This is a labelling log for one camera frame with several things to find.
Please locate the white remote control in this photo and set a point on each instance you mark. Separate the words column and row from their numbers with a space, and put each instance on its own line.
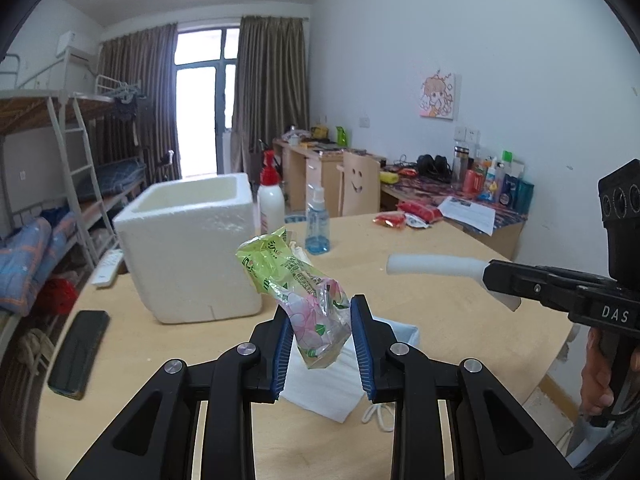
column 107, row 269

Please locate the white wall socket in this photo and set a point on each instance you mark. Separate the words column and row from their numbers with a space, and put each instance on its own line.
column 466, row 134

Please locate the white red snack packet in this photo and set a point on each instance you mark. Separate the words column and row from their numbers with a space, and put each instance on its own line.
column 417, row 222

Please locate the glass balcony door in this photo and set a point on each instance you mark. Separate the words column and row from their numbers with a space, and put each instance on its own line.
column 200, row 110

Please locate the black headphones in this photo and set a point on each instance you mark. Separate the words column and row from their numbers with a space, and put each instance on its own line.
column 432, row 165

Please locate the small red snack packet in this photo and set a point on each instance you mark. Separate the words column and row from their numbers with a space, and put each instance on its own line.
column 389, row 220

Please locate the printed paper sheet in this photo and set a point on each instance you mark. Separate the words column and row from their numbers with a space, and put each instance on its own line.
column 467, row 215

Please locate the desk with patterned cover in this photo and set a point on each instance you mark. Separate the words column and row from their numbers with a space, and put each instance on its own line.
column 505, row 232

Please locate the green bag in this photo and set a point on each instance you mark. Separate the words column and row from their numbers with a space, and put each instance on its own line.
column 342, row 136

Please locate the pink cartoon wall poster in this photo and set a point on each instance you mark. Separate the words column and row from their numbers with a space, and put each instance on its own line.
column 439, row 95

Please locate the white bunk bed ladder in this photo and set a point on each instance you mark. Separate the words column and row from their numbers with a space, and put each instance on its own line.
column 82, row 170

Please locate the dark hanging clothes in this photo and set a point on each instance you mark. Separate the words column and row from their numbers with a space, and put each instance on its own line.
column 125, row 107

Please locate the yellow packet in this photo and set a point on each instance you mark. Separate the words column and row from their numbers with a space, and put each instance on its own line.
column 389, row 177

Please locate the blue orange quilt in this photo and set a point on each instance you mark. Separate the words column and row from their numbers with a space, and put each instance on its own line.
column 30, row 260

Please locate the black smartphone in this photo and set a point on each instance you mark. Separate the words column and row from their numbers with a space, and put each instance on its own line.
column 77, row 355

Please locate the brown curtain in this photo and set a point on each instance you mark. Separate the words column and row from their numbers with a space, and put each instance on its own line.
column 272, row 90
column 135, row 100

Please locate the clear blue spray bottle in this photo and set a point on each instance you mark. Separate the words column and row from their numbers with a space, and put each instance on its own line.
column 317, row 235

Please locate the red mesh bag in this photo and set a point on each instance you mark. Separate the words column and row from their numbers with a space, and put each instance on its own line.
column 57, row 296

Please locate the green pink plastic packet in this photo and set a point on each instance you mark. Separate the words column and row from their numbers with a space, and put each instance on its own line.
column 300, row 300

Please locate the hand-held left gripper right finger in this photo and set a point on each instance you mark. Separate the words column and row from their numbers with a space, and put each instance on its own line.
column 361, row 350

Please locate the cluster of toiletry bottles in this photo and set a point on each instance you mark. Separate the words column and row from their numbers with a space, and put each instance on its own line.
column 495, row 185

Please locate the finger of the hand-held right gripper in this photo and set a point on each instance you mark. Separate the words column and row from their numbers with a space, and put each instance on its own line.
column 530, row 285

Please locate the white spray bottle red top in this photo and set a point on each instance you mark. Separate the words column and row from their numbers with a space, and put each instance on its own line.
column 272, row 210

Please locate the yellow box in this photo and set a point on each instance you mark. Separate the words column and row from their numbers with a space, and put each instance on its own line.
column 320, row 132

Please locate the blue checked bedding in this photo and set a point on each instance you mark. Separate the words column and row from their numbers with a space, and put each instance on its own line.
column 120, row 175

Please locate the white air conditioner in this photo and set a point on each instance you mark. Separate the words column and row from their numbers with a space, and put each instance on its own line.
column 75, row 45

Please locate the person's right hand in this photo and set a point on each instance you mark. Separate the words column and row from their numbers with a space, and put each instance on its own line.
column 595, row 380

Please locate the wooden desk with drawers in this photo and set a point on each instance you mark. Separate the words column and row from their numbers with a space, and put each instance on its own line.
column 320, row 175

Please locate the wooden chair with smiley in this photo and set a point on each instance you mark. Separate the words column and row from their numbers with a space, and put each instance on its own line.
column 357, row 185

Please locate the black folding chair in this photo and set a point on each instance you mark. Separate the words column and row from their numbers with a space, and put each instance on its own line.
column 167, row 160

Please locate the white foam box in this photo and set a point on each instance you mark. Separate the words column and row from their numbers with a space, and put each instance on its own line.
column 190, row 260

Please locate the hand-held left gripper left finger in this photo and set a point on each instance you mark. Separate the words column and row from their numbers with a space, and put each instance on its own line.
column 282, row 355

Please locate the white tissue sheet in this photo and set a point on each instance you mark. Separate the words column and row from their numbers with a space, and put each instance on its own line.
column 320, row 390

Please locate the large red snack packet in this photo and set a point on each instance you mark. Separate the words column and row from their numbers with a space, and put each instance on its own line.
column 422, row 210

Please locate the white metal bunk bed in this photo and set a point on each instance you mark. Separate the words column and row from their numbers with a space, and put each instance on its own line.
column 25, row 105
column 107, row 90

